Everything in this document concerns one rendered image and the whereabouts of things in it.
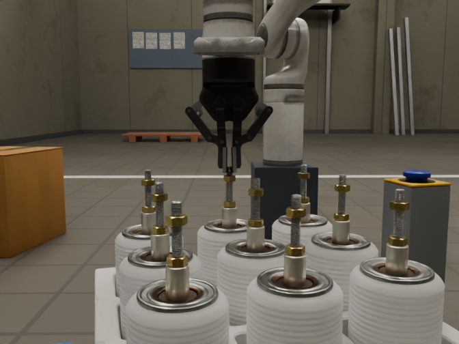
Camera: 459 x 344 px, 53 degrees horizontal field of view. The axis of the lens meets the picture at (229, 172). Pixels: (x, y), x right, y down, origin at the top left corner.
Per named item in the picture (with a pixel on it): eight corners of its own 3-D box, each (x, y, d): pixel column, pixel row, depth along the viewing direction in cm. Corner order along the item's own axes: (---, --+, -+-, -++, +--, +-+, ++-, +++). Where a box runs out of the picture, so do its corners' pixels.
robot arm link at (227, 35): (193, 54, 58) (192, 3, 58) (197, 63, 69) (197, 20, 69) (265, 53, 58) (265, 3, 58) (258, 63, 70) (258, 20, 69)
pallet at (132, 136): (205, 138, 722) (205, 132, 721) (204, 142, 643) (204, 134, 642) (130, 138, 719) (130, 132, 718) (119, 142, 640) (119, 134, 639)
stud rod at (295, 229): (290, 271, 46) (291, 195, 45) (289, 267, 47) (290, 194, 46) (300, 270, 46) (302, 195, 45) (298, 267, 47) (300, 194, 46)
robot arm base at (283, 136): (261, 162, 112) (261, 90, 110) (299, 161, 113) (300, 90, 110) (264, 166, 103) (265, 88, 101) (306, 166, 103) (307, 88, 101)
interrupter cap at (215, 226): (222, 220, 74) (222, 216, 74) (263, 226, 70) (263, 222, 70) (193, 231, 68) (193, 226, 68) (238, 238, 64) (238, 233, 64)
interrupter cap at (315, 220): (280, 216, 77) (280, 212, 77) (326, 218, 75) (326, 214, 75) (276, 228, 69) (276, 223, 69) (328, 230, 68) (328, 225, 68)
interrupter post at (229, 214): (227, 226, 71) (227, 205, 70) (240, 228, 69) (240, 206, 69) (218, 229, 69) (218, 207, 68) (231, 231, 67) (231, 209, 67)
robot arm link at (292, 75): (292, 22, 110) (291, 95, 112) (257, 18, 106) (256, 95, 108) (315, 14, 101) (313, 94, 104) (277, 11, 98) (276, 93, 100)
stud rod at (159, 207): (154, 246, 54) (152, 182, 53) (160, 244, 55) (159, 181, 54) (159, 248, 53) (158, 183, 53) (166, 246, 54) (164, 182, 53)
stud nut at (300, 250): (287, 256, 45) (287, 248, 45) (283, 251, 47) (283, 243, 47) (307, 256, 45) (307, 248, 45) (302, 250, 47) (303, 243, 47)
